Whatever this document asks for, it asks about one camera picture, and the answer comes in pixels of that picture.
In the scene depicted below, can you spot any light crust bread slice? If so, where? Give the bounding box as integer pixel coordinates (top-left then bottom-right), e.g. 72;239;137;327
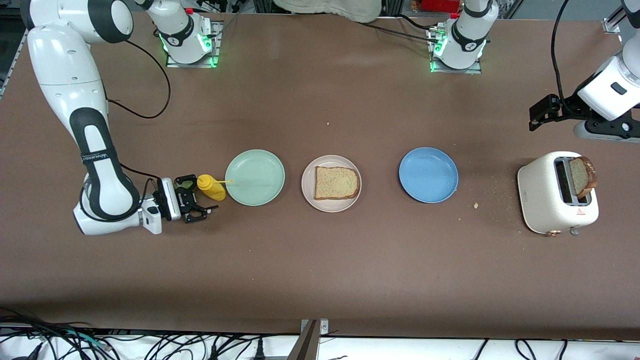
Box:
313;166;361;201

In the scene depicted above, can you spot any mint green plate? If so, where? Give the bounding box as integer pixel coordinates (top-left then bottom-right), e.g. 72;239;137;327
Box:
224;149;286;207

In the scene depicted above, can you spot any blue plate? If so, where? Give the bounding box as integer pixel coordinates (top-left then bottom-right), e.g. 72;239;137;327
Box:
398;146;460;204

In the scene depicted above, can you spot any beige plate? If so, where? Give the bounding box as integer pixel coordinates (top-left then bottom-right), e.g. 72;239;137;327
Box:
301;154;363;213

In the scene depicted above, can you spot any yellow mustard bottle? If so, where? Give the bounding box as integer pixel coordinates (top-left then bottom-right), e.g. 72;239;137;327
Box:
197;173;234;202

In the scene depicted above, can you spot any dark crust bread slice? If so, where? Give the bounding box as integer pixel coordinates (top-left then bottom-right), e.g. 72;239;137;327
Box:
570;156;598;198

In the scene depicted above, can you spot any aluminium corner profile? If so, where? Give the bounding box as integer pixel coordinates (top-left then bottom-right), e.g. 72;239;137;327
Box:
602;5;628;35

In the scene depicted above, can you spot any white toaster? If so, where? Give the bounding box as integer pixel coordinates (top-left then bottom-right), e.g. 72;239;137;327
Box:
517;151;600;237

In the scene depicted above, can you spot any red box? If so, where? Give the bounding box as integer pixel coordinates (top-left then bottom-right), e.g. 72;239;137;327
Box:
421;0;462;14

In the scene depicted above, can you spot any person in beige clothing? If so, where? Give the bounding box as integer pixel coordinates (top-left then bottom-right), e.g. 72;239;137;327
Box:
272;0;385;24

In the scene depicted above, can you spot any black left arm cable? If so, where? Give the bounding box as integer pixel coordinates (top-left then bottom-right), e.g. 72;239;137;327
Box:
551;0;576;101

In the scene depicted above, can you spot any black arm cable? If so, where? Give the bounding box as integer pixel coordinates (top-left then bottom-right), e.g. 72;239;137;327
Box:
551;0;576;101
105;39;172;183

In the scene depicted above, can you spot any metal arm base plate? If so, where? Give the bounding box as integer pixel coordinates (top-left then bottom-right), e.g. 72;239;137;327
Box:
428;25;484;75
165;20;222;69

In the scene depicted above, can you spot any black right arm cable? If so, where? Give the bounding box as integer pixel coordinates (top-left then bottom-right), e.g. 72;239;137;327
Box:
105;39;172;183

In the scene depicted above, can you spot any black base cable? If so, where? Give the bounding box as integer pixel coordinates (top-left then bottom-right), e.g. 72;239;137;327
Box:
370;15;441;45

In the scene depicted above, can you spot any teal cable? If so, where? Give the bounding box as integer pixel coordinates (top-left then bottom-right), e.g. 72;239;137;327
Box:
64;329;111;352

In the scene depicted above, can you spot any metal table edge bracket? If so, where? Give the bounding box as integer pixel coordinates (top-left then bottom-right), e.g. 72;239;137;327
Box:
299;318;331;360

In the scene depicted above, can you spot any thick black floor cable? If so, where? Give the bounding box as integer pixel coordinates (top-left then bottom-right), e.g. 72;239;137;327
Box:
0;307;68;360

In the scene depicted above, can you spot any aluminium table rail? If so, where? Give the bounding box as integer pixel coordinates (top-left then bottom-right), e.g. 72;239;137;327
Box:
0;30;28;101

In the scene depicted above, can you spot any thin black looped cable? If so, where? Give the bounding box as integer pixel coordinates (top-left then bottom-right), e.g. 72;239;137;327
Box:
515;339;540;360

